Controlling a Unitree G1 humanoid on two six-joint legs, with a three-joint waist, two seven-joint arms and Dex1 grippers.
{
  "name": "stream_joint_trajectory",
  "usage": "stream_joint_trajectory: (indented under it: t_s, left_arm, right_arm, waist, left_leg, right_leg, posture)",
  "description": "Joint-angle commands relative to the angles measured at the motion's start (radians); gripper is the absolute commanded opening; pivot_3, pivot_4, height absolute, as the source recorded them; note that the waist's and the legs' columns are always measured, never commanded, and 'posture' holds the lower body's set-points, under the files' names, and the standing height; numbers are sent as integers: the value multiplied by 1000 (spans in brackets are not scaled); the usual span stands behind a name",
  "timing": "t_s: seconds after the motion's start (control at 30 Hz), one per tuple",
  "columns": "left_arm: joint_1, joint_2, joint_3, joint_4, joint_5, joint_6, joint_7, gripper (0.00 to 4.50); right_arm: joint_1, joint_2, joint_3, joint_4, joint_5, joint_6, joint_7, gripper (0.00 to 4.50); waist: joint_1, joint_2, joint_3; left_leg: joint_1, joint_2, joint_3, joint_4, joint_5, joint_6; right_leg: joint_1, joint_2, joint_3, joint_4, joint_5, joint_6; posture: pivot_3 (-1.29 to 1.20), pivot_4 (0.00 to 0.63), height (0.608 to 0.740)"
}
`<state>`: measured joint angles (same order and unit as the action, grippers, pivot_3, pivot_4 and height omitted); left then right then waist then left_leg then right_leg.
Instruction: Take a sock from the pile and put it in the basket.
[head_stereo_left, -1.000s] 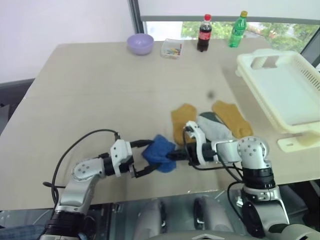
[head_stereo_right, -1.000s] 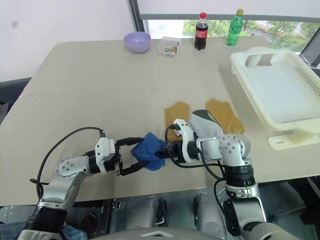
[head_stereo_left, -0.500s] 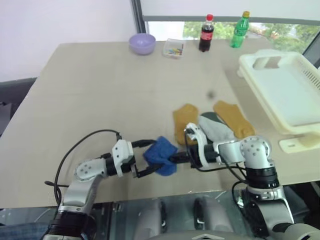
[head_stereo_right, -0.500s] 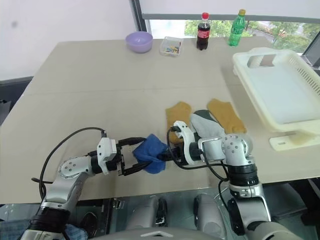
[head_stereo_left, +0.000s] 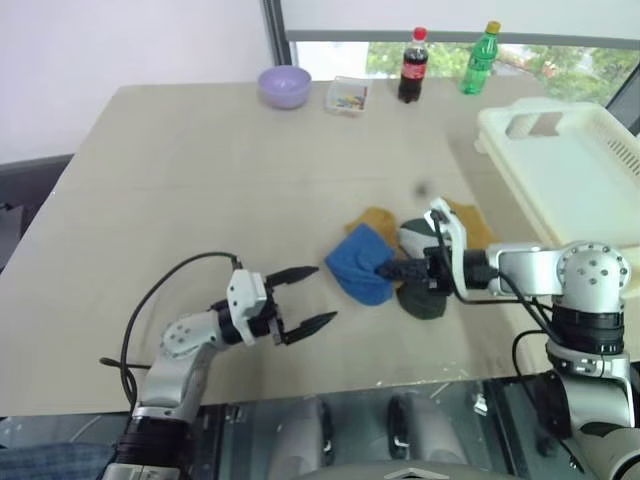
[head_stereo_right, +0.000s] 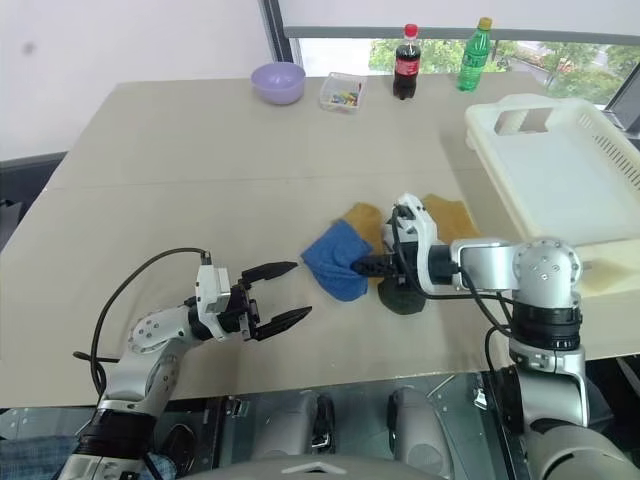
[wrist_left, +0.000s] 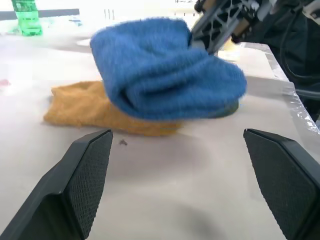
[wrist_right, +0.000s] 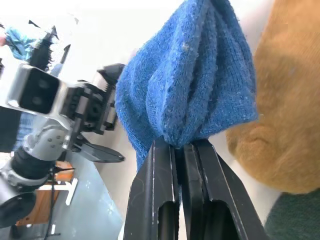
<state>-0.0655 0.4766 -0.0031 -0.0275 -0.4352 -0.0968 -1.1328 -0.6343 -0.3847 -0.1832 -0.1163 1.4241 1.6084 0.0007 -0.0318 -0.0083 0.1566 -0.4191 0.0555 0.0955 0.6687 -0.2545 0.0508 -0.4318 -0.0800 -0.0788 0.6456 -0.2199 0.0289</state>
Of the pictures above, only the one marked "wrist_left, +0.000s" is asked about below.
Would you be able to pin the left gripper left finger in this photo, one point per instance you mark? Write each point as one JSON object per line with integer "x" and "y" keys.
{"x": 62, "y": 190}

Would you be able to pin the dark green sock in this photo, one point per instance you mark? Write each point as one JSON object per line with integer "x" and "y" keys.
{"x": 231, "y": 110}

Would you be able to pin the mustard yellow sock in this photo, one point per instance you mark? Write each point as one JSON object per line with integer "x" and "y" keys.
{"x": 80, "y": 107}

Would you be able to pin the blue towel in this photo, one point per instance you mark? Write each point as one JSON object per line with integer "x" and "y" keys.
{"x": 162, "y": 75}

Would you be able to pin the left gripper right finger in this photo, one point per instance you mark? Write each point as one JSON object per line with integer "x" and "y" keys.
{"x": 287, "y": 187}

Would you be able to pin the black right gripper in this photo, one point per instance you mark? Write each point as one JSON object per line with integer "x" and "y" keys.
{"x": 262, "y": 7}

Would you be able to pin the green plastic bottle yellow cap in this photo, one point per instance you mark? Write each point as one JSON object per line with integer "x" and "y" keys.
{"x": 27, "y": 22}

